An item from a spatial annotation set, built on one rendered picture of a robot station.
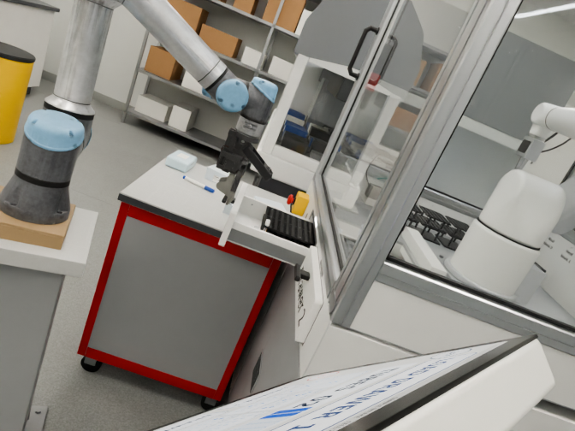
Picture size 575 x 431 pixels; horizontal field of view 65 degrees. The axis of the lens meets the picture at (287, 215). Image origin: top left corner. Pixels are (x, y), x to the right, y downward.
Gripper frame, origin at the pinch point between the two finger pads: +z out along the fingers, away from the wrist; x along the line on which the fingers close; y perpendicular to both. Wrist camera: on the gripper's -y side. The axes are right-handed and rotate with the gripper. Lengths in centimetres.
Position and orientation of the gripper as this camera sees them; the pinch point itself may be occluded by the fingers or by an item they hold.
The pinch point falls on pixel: (231, 199)
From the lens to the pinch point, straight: 133.7
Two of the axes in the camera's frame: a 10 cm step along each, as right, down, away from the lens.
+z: -3.7, 8.7, 3.1
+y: -9.3, -3.6, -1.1
